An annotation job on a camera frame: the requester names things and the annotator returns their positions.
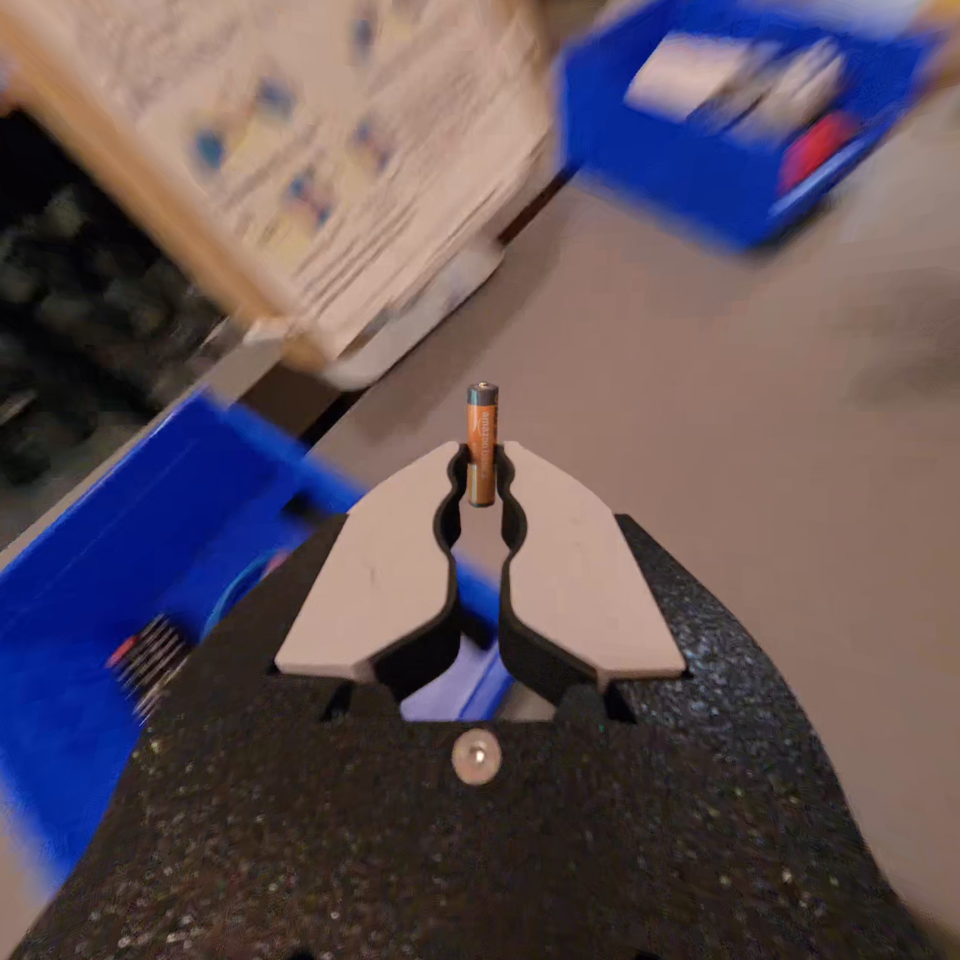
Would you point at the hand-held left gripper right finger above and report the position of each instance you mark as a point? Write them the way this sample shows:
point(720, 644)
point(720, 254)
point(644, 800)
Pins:
point(585, 585)

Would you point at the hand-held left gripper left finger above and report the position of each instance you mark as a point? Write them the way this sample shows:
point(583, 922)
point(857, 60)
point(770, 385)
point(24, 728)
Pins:
point(375, 577)

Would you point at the orange battery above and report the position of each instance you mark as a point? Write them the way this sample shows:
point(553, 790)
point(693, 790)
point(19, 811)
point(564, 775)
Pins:
point(483, 435)

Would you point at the blue plastic bin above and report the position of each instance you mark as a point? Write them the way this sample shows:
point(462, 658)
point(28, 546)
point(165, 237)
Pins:
point(112, 540)
point(675, 195)

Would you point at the black remote control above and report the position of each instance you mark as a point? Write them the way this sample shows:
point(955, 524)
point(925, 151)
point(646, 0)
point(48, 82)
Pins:
point(154, 667)

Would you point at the white stand base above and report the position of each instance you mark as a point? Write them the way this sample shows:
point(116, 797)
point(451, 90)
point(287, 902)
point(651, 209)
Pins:
point(420, 330)

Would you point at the printed instruction sheet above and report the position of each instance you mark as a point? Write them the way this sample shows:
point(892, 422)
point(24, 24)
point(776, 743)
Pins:
point(337, 150)

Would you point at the white paper roll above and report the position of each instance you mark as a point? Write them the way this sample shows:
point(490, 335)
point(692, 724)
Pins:
point(682, 75)

